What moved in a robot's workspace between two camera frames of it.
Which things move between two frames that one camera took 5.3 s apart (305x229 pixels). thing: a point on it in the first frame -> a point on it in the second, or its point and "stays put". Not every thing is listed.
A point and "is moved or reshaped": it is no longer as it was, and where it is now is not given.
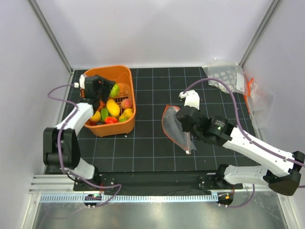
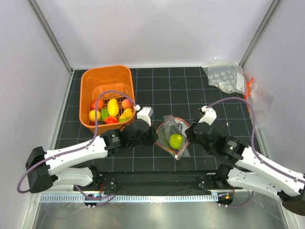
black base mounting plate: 155,182 stays put
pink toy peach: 127,103 stays put
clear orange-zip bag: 173,126 is moved or reshaped
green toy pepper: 104,113 stays put
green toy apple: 115,90 -> 175,141
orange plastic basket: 123,76 stays put
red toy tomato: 110,119 stays put
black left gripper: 107,86 -> 153,137
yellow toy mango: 113,108 stays put
